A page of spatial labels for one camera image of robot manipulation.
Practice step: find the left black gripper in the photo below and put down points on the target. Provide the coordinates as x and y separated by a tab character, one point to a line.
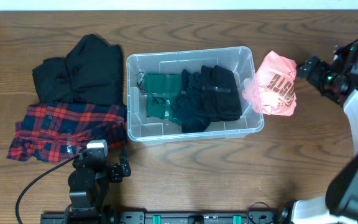
117	171

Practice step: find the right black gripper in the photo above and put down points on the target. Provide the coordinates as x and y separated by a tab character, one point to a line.
322	68

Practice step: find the clear plastic storage bin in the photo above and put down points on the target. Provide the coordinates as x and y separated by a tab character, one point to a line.
149	130

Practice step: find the pink printed t-shirt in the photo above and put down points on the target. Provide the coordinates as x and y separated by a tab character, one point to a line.
272	90

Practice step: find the dark navy garment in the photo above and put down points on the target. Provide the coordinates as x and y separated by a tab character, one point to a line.
186	107

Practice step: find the red navy plaid shirt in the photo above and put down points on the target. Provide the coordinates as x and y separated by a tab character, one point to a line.
54	132

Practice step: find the black cloth with tape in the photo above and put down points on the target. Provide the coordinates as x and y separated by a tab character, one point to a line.
219	94

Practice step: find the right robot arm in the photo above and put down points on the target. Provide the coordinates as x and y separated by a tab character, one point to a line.
338	82

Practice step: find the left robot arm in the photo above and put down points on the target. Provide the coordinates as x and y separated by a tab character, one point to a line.
89	183

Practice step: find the dark green folded garment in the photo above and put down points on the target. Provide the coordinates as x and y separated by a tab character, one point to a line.
162	90

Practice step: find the black folded garment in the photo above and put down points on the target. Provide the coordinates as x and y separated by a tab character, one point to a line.
92	72

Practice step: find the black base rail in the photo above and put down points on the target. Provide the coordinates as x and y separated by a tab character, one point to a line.
254	216

